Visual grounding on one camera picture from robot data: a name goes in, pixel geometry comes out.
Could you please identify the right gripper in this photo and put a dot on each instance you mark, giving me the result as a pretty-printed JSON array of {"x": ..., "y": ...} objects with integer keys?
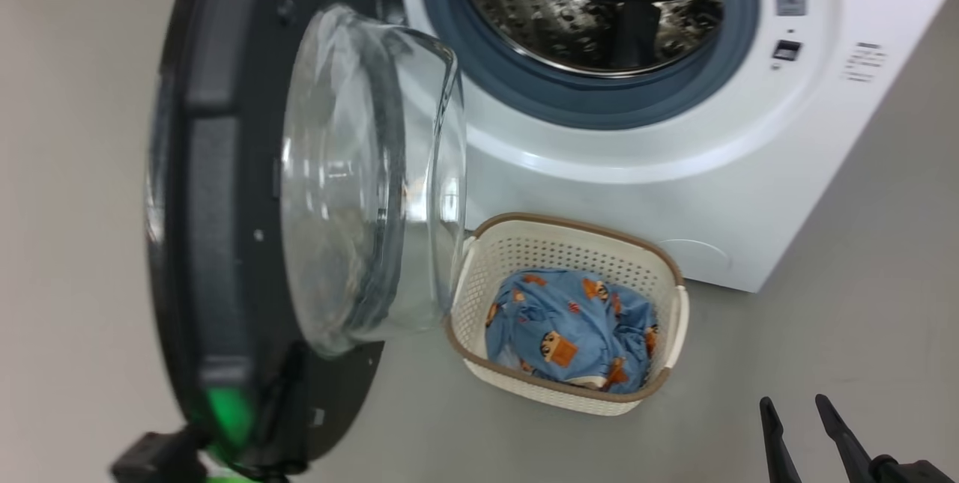
[{"x": 914, "y": 474}]

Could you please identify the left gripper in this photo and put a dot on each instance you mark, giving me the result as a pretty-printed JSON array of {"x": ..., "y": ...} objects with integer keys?
[{"x": 161, "y": 460}]

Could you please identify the blue cartoon print garment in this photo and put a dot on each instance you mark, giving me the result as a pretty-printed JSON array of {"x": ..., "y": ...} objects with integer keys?
[{"x": 569, "y": 318}]

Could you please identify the grey rubber door gasket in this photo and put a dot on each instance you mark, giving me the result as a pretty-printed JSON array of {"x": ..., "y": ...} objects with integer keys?
[{"x": 592, "y": 97}]

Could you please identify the white front-load washing machine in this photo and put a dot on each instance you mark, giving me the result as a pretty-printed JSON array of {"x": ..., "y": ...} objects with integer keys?
[{"x": 637, "y": 191}]

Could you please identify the stainless steel washing machine drum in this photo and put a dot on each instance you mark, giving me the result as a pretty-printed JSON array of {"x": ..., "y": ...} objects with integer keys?
[{"x": 569, "y": 11}]

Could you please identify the cream woven plastic laundry basket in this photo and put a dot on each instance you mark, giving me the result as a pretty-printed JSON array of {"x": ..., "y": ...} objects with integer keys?
[{"x": 524, "y": 243}]

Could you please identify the dark round washer door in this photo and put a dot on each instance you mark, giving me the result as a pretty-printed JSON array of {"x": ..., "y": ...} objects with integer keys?
[{"x": 217, "y": 243}]

